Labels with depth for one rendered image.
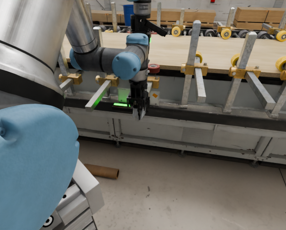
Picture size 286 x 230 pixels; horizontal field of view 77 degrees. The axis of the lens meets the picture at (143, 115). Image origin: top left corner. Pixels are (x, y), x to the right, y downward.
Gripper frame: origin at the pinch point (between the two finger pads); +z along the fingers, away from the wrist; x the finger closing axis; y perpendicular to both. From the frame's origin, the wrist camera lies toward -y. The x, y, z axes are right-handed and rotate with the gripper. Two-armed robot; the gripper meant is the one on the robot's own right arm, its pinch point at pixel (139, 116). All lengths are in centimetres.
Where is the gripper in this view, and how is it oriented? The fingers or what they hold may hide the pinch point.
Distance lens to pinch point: 81.5
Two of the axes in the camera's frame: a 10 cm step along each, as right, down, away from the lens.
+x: 9.8, 1.1, -1.5
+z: 0.0, 8.0, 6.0
